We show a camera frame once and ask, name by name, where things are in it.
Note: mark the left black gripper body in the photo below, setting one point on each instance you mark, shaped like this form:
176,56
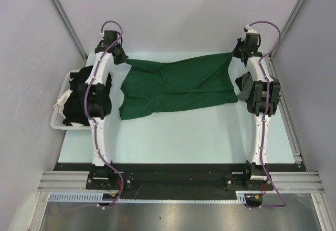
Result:
121,56

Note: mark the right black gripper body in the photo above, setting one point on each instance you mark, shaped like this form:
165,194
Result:
240,48

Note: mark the green t shirt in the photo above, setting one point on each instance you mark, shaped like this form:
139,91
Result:
194,83

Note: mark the white plastic basket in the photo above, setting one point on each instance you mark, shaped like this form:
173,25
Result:
57,117

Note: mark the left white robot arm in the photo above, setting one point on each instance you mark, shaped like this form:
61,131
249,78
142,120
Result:
102,163

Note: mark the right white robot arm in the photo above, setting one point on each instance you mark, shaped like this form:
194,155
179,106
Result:
262,92

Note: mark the black t shirt in basket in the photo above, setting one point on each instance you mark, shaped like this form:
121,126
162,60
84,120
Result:
73,94

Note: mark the white t shirt in basket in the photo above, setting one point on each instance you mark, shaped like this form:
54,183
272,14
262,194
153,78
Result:
59,106

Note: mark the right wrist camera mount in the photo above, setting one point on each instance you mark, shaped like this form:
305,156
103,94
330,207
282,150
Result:
248,29

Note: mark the right aluminium corner post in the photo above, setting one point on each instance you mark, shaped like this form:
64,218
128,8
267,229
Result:
289,23

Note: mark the aluminium corner post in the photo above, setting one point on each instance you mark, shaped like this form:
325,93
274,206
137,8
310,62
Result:
289,23
69,28

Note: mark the left aluminium corner post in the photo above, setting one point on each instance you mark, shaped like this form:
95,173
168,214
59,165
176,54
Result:
69,28

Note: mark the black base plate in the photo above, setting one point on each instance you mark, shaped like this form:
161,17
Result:
180,194

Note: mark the blue slotted cable duct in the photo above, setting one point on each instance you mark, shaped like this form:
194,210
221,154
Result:
75,197

